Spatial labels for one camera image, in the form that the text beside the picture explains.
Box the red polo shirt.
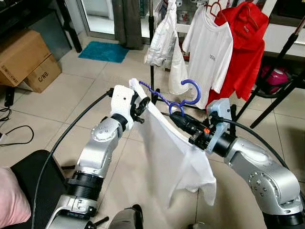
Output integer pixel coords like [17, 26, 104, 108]
[208, 1, 269, 106]

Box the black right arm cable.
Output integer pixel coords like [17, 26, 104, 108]
[223, 117, 305, 201]

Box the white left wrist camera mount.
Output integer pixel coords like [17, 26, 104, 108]
[110, 84, 140, 121]

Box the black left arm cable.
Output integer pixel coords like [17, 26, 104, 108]
[30, 88, 115, 229]

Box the white t-shirt with small print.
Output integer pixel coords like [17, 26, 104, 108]
[183, 6, 234, 109]

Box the small printed cardboard box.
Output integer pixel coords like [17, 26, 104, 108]
[23, 54, 62, 94]

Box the large plain cardboard box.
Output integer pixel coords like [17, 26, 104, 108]
[0, 30, 52, 87]

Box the blue plastic hanger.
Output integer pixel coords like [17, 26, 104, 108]
[138, 78, 202, 118]

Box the thin white t-shirt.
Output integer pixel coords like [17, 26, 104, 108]
[129, 78, 218, 208]

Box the robot left leg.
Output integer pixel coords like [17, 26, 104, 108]
[109, 204, 143, 229]

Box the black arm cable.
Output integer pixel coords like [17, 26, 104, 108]
[30, 88, 115, 229]
[223, 117, 305, 201]

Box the glass door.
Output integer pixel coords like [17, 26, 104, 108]
[80, 0, 115, 36]

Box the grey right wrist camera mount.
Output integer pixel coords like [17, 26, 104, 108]
[205, 98, 233, 154]

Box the red hanger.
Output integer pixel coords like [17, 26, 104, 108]
[241, 4, 260, 29]
[204, 0, 224, 22]

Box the pink cushion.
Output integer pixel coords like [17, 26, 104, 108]
[0, 167, 32, 228]

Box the dark grey curtain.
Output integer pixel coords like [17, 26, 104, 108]
[112, 0, 144, 50]

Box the robot leg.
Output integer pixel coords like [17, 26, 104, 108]
[109, 204, 143, 229]
[188, 221, 214, 229]

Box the white denim jacket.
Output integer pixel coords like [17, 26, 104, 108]
[144, 0, 191, 95]

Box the metal clothes rack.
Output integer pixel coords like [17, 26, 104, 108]
[149, 0, 305, 130]

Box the black floor cable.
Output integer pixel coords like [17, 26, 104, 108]
[0, 107, 35, 146]

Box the pink appliance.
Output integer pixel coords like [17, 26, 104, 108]
[259, 66, 290, 94]

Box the robot right leg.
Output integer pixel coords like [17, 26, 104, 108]
[188, 221, 214, 229]

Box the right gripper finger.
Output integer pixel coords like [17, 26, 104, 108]
[171, 112, 201, 132]
[170, 117, 194, 139]

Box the blue floor mat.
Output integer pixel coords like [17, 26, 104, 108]
[78, 41, 130, 63]

